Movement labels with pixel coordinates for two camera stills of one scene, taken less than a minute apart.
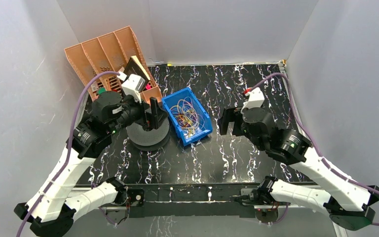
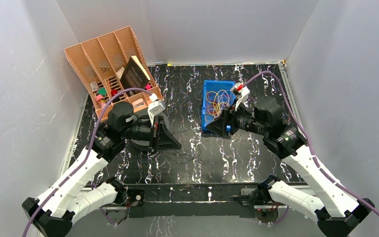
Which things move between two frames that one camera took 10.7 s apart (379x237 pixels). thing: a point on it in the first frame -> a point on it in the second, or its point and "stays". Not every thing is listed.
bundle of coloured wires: (186, 116) -> (215, 101)
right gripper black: (229, 115) stays
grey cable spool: (152, 140) stays
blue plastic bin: (184, 109) -> (217, 95)
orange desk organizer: (109, 53) stays
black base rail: (188, 200) stays
